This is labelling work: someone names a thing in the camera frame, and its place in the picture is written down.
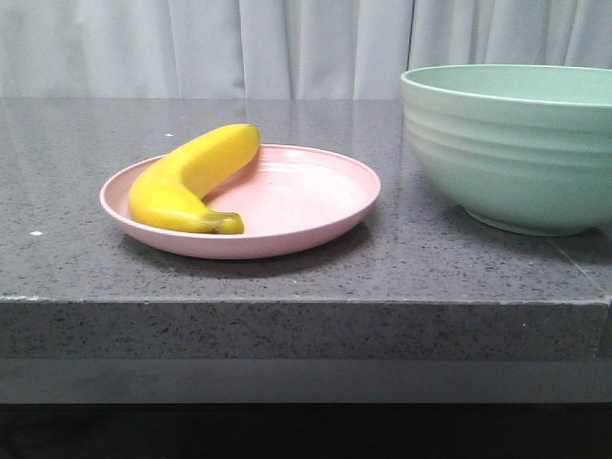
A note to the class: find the yellow banana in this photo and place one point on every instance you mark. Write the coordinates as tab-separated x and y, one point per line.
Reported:
169	194

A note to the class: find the pink plate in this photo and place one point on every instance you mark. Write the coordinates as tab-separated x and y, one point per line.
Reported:
291	199

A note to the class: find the green bowl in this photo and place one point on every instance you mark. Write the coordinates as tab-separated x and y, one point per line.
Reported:
523	148

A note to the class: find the white curtain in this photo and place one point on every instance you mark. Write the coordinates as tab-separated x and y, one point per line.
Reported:
279	49

